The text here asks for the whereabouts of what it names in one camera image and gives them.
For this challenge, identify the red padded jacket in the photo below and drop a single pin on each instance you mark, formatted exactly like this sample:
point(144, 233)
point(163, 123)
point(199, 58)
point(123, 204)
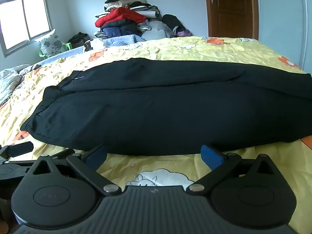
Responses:
point(119, 17)

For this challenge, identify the sliding glass window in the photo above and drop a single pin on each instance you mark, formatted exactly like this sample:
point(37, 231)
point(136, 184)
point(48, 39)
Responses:
point(23, 20)

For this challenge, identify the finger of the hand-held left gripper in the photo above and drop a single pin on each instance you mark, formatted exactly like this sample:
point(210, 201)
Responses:
point(62, 154)
point(22, 148)

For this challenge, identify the purple bag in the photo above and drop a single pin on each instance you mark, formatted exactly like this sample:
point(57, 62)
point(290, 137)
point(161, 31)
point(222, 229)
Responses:
point(184, 33)

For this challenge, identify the green plastic chair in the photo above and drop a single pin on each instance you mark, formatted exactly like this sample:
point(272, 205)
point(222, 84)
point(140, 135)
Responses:
point(65, 46)

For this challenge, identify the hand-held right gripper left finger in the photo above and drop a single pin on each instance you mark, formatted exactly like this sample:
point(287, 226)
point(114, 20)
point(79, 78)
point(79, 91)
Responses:
point(96, 157)

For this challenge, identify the brown wooden door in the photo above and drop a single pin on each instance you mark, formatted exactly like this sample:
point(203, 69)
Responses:
point(230, 8)

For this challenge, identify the black pants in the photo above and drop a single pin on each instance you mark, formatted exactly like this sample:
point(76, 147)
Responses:
point(158, 107)

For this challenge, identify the black backpack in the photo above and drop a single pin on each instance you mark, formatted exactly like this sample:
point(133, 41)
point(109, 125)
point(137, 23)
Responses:
point(171, 22)

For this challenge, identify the yellow floral bedsheet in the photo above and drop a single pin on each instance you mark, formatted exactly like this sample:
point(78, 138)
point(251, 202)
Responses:
point(170, 51)

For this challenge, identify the white crumpled blanket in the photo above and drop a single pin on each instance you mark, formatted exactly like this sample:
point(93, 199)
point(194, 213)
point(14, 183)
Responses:
point(9, 80)

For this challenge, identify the grey cloth bundle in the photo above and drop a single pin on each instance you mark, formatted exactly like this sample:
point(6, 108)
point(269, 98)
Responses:
point(156, 30)

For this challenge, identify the white floral pillow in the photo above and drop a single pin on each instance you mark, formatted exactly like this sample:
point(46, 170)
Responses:
point(50, 43)

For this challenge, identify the black bag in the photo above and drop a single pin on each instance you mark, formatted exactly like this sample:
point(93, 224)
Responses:
point(78, 39)

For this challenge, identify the navy padded jacket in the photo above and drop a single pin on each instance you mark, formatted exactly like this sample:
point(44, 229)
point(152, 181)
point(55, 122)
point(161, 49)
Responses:
point(119, 30)

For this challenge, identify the black white printed cloth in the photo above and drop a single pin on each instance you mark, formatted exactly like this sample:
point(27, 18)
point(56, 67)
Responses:
point(93, 45)

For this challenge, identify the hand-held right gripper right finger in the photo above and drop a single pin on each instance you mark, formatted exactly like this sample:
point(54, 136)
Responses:
point(212, 157)

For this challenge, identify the pile of folded clothes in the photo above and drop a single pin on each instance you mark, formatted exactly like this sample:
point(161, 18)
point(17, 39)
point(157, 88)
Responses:
point(136, 6)

